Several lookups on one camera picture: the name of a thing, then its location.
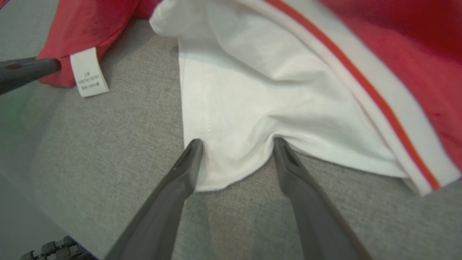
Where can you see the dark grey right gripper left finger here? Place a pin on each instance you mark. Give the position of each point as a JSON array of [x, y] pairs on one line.
[[162, 209]]

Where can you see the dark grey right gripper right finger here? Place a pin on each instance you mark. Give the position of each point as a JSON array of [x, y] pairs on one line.
[[317, 216]]

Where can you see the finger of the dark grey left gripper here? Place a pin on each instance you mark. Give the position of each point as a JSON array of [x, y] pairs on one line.
[[25, 72]]

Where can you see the red and white shirt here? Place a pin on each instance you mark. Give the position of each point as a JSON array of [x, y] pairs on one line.
[[270, 72]]

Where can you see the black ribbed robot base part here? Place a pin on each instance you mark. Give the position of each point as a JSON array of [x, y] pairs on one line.
[[59, 250]]

